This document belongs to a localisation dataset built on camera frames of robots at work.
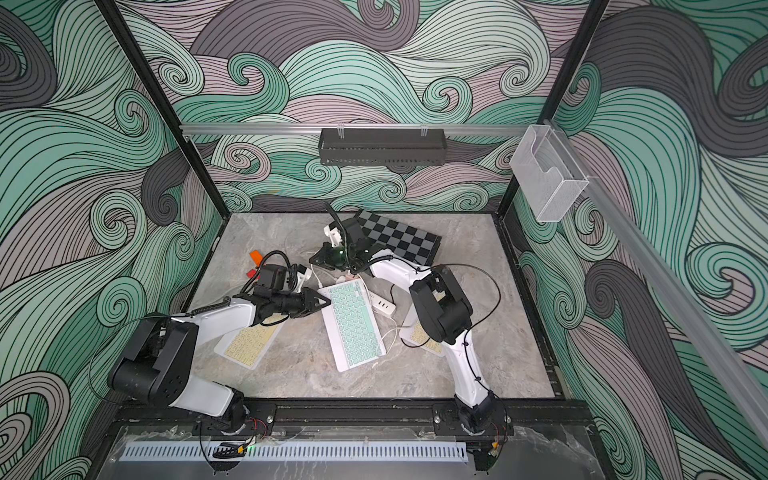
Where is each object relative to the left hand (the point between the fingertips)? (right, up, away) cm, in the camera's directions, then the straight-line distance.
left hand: (329, 301), depth 86 cm
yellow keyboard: (-23, -13, -1) cm, 27 cm away
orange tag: (-29, +12, +19) cm, 37 cm away
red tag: (-30, +6, +17) cm, 35 cm away
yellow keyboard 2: (+27, -11, +1) cm, 29 cm away
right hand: (-6, +12, +3) cm, 14 cm away
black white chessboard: (+24, +18, +21) cm, 37 cm away
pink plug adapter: (+5, +6, +7) cm, 10 cm away
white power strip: (+16, -2, +6) cm, 17 cm away
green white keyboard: (+7, -7, -1) cm, 10 cm away
